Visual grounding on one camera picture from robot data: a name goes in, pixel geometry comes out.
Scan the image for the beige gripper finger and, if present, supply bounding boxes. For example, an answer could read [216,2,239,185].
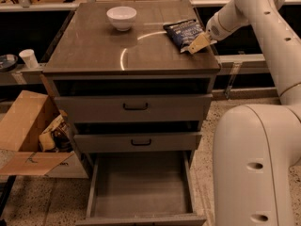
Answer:
[188,32,211,54]

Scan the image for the grey drawer cabinet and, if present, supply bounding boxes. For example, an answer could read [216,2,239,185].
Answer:
[42,0,221,226]

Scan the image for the white ceramic bowl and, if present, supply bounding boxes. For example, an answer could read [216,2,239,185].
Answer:
[106,7,137,31]

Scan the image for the open cardboard box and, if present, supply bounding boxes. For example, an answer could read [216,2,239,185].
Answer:
[0,89,89,180]

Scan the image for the dark round tape roll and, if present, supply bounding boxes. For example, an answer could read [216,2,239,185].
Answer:
[0,54,18,73]

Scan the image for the middle grey drawer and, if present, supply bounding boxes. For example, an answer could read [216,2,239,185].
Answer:
[74,132,201,153]

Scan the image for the bottom grey open drawer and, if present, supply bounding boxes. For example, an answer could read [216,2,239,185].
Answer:
[76,152,206,226]

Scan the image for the white paper cup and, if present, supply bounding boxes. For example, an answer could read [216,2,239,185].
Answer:
[19,49,39,69]

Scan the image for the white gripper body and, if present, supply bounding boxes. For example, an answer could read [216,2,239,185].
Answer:
[206,12,229,41]

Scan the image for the packaging items in box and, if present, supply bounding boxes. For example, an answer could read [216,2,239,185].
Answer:
[39,115,72,153]

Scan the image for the blue chip bag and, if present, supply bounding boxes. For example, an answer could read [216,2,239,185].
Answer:
[163,19,203,53]

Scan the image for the top grey drawer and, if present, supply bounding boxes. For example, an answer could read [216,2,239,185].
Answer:
[55,94,212,123]

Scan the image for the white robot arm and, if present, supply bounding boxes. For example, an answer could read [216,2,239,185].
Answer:
[188,0,301,226]

